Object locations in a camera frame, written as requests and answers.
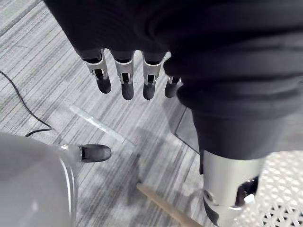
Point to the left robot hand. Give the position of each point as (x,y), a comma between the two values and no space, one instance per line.
(189,47)

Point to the white woven laundry basket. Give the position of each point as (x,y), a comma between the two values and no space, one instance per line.
(274,191)

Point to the clear tape strip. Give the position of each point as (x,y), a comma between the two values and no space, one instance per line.
(101,126)

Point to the dark robot foot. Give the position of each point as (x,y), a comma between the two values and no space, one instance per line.
(94,153)

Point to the wooden leg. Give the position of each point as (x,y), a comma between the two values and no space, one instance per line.
(163,205)

